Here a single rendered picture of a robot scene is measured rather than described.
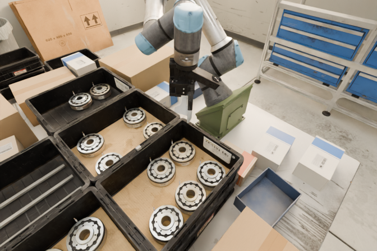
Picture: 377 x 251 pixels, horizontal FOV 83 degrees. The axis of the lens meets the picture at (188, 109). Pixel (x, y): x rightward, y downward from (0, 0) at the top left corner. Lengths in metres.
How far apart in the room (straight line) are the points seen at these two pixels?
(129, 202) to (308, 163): 0.71
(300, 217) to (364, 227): 1.05
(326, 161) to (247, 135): 0.35
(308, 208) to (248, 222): 0.34
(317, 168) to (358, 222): 1.02
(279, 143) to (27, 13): 3.19
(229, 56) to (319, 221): 0.74
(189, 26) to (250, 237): 0.60
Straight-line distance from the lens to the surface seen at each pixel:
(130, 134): 0.97
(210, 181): 0.78
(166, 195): 0.79
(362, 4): 3.14
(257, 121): 1.23
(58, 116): 1.19
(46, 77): 1.46
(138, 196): 0.80
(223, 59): 1.02
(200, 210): 0.65
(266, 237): 0.74
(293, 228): 0.96
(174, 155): 0.83
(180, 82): 0.67
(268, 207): 0.95
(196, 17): 0.56
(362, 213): 2.05
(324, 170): 1.03
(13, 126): 1.23
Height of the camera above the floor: 1.53
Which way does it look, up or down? 42 degrees down
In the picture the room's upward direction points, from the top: straight up
